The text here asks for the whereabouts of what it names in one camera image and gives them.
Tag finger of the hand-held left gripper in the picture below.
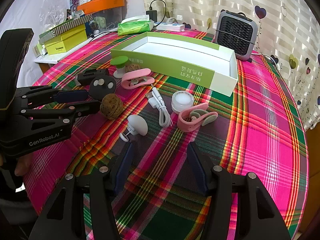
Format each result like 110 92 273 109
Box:
20 99 101 121
15 86 90 105

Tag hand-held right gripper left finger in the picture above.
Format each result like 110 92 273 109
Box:
30 142 135 240

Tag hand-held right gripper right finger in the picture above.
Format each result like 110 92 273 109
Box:
187 141 292 240

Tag large brown walnut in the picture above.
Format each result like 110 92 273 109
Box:
100 94 124 120

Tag black round disc white dots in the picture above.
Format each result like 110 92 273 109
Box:
89 77 117 100

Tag pink clip with grey pads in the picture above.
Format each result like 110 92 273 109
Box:
178 102 218 132

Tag white plug adapter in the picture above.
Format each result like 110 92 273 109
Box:
119 115 148 142

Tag pink oblong case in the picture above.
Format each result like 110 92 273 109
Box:
121 68 155 90

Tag white usb cable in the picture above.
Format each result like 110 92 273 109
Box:
146 84 173 127

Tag white round cap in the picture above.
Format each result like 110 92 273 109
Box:
171 91 195 113

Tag green and white cardboard box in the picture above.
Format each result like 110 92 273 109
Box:
110 32 238 97

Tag person's left hand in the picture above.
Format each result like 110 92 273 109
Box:
14 154 33 178

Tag yellow-green cardboard box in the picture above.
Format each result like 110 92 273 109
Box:
44 24 88 56

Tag striped green box lid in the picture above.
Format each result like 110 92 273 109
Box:
39 14 93 44

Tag clear plastic bag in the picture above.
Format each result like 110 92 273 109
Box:
44 0 68 30

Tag clear storage bin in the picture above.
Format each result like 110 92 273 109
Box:
85 6 125 34

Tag pink plaid tablecloth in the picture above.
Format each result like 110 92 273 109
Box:
25 29 309 240

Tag green tissue pack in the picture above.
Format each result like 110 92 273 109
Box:
117 15 155 36

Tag orange bin lid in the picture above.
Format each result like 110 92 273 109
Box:
77 0 125 15

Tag white power strip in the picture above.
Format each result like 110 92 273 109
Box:
153 17 185 32

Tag grey space heater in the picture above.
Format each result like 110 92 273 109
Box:
214 10 259 61

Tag black charger cable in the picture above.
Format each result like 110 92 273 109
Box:
149 0 167 25

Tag white heater cable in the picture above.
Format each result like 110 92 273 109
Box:
251 51 279 68

